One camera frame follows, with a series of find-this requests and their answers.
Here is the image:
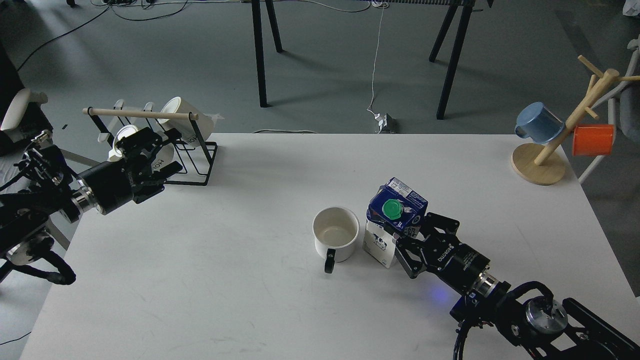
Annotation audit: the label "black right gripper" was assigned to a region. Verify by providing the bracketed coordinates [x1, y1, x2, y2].
[394, 212, 490, 296]

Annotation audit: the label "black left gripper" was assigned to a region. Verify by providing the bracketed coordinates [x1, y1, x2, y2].
[78, 127, 183, 215]

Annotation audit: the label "blue white milk carton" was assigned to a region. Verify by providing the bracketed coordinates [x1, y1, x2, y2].
[362, 177, 428, 269]

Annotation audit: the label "white mug black handle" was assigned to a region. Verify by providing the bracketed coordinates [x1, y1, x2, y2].
[311, 206, 361, 274]

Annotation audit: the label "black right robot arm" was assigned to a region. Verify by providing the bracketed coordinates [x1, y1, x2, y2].
[384, 212, 640, 360]

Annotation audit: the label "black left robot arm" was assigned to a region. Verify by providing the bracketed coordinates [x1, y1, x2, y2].
[1, 127, 183, 285]

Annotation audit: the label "white mug on rack front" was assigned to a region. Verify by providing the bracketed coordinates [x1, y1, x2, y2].
[107, 124, 174, 172]

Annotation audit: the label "white mug on rack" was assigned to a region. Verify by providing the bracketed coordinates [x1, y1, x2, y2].
[107, 124, 174, 172]
[157, 96, 215, 148]

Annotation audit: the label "white mug on rack rear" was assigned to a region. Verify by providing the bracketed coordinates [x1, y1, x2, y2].
[157, 96, 215, 148]

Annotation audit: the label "grey power adapter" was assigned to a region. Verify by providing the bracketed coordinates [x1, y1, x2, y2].
[374, 112, 399, 134]

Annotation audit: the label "wooden mug tree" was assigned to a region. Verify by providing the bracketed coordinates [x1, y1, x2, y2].
[510, 55, 639, 186]

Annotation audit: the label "blue mug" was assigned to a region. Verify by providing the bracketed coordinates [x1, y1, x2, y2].
[514, 101, 565, 145]

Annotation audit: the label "orange mug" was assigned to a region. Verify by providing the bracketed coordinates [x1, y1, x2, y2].
[572, 124, 615, 157]

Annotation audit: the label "black table legs left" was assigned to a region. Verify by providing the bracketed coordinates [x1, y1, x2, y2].
[250, 0, 284, 109]

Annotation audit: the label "black table legs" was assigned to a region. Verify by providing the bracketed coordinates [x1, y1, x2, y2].
[429, 0, 479, 121]
[250, 0, 284, 109]

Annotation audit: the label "black table legs right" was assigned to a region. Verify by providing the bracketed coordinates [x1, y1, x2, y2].
[429, 0, 479, 121]

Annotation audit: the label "black wire cup rack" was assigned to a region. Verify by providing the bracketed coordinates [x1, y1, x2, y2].
[82, 99, 218, 186]

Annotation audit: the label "black floor cable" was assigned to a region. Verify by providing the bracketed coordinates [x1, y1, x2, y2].
[17, 0, 190, 72]

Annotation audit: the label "white power cable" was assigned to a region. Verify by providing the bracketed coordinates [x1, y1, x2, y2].
[252, 0, 391, 135]

